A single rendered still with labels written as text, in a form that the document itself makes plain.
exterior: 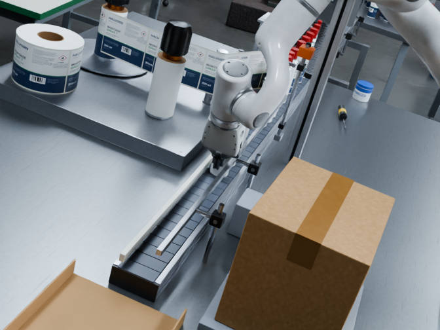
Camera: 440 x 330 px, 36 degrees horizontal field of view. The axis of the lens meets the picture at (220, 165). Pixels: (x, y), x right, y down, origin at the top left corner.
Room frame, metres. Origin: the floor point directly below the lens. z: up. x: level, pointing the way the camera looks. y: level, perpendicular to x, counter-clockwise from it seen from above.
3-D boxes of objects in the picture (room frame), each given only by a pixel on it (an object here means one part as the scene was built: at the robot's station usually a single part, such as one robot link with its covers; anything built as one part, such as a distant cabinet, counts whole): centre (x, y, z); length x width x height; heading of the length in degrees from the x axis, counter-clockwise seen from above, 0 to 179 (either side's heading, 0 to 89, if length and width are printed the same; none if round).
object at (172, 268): (1.91, -0.06, 0.85); 1.65 x 0.11 x 0.05; 168
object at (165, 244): (1.62, -0.04, 0.96); 1.07 x 0.01 x 0.01; 168
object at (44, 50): (1.89, 0.60, 0.95); 0.20 x 0.20 x 0.14
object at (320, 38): (2.05, -0.19, 1.18); 0.04 x 0.04 x 0.21
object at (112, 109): (2.12, 0.35, 0.86); 0.80 x 0.67 x 0.05; 168
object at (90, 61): (2.20, 0.49, 0.89); 0.31 x 0.31 x 0.01
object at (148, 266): (1.91, -0.06, 0.86); 1.65 x 0.08 x 0.04; 168
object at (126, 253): (1.64, 0.03, 0.91); 1.07 x 0.01 x 0.02; 168
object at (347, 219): (1.19, -0.23, 0.99); 0.30 x 0.24 x 0.27; 165
